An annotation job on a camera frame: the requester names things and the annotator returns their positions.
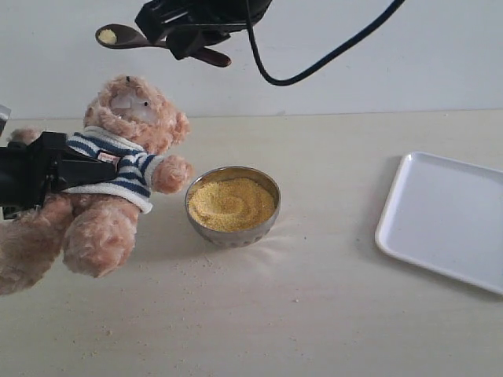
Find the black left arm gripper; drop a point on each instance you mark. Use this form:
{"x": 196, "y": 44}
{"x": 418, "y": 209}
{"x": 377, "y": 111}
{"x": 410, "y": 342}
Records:
{"x": 30, "y": 171}

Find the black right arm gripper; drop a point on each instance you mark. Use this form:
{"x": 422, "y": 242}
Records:
{"x": 194, "y": 25}

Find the dark red wooden spoon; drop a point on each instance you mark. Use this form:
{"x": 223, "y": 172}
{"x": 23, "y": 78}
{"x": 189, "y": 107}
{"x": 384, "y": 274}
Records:
{"x": 118, "y": 36}

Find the beige teddy bear striped sweater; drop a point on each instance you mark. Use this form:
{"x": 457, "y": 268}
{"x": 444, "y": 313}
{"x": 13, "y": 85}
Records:
{"x": 131, "y": 125}

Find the yellow millet grains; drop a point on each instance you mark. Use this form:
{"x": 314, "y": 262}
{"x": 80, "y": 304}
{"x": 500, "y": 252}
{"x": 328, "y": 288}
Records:
{"x": 231, "y": 206}

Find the steel bowl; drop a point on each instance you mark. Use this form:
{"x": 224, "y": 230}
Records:
{"x": 242, "y": 238}

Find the white rectangular plastic tray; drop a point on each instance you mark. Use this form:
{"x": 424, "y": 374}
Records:
{"x": 445, "y": 216}

